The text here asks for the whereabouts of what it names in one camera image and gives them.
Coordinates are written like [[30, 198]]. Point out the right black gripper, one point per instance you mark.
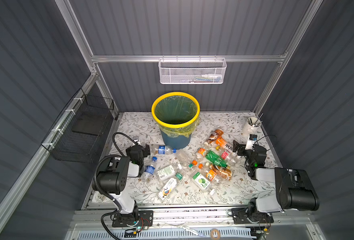
[[240, 149]]

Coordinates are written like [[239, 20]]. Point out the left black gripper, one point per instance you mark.
[[145, 150]]

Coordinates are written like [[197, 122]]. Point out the pink label clear bottle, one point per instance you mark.
[[229, 157]]

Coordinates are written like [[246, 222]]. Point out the blue cap water bottle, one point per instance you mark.
[[149, 170]]

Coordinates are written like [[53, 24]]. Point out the blue label water bottle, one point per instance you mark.
[[162, 150]]

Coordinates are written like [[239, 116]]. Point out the orange white label bottle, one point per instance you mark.
[[226, 145]]

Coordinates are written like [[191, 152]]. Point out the green plastic bottle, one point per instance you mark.
[[216, 159]]

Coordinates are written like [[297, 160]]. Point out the clear crushed bottle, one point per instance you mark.
[[183, 157]]

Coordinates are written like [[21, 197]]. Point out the brown orange cap bottle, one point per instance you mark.
[[213, 137]]

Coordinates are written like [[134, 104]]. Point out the white colourful label bottle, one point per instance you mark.
[[169, 188]]

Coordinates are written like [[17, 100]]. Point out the green label clear bottle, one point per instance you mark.
[[168, 171]]

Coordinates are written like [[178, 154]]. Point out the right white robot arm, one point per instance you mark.
[[293, 188]]

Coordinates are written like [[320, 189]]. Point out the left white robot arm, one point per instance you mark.
[[111, 174]]

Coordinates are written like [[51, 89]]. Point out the teal bin yellow rim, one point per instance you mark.
[[177, 115]]

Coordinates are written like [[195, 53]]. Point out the white cup with tools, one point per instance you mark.
[[252, 126]]

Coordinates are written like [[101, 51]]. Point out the brown tea bottle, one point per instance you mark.
[[225, 173]]

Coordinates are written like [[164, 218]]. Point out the floral table mat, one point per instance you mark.
[[238, 191]]

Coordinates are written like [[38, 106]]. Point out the orange label bottle near lime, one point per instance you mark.
[[209, 173]]

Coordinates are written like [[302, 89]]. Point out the orange label small bottle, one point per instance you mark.
[[201, 153]]

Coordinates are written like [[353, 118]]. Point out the lime label clear bottle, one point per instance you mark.
[[202, 183]]

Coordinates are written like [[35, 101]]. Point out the orange cap clear bottle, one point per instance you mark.
[[194, 166]]

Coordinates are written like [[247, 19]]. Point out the tape roll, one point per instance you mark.
[[215, 234]]

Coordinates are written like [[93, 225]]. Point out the white tube in basket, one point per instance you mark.
[[211, 77]]

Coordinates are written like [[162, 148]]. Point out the black wire side basket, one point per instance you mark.
[[82, 130]]

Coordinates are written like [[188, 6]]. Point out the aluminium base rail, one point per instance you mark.
[[193, 215]]

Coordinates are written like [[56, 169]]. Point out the white wire wall basket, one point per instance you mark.
[[175, 71]]

